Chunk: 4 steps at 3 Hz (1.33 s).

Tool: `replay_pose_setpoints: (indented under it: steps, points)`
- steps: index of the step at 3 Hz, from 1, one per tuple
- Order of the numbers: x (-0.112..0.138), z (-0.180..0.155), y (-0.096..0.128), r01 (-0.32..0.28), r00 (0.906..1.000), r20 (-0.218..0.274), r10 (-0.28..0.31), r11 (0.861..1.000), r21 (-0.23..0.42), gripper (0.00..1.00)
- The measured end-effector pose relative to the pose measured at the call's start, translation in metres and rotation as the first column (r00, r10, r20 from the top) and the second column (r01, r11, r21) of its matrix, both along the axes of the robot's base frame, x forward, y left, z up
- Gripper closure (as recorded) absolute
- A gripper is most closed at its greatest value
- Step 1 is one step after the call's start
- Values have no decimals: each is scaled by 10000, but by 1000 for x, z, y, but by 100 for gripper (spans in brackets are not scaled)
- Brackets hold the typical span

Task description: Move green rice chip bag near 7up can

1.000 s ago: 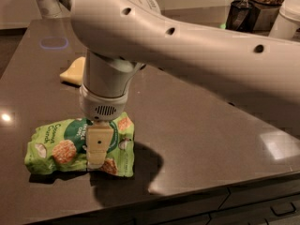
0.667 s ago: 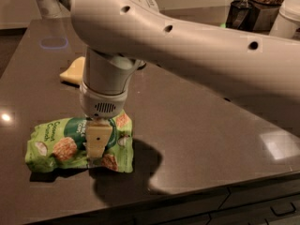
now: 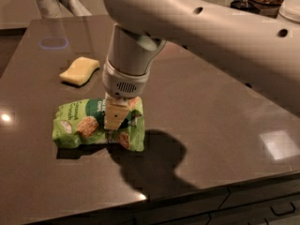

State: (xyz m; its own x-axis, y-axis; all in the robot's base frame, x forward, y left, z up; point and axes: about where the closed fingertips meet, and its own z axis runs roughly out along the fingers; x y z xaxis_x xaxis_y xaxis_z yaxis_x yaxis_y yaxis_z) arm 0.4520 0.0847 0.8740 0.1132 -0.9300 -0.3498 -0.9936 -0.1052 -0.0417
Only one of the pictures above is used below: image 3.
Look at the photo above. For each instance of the green rice chip bag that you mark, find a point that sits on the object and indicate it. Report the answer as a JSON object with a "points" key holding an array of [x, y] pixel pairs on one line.
{"points": [[82, 123]]}

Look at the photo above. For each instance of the drawer handle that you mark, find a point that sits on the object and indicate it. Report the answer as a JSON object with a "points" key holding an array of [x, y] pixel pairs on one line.
{"points": [[283, 209]]}

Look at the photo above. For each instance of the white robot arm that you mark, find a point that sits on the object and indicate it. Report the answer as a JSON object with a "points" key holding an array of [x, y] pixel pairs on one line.
{"points": [[252, 48]]}

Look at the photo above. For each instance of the yellow sponge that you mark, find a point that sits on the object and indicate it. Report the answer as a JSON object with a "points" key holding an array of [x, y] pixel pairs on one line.
{"points": [[80, 71]]}

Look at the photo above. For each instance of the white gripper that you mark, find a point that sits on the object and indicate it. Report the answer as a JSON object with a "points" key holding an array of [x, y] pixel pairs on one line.
{"points": [[123, 82]]}

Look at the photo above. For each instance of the white chair frame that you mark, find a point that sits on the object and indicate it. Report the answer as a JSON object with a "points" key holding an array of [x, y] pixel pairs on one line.
{"points": [[51, 9]]}

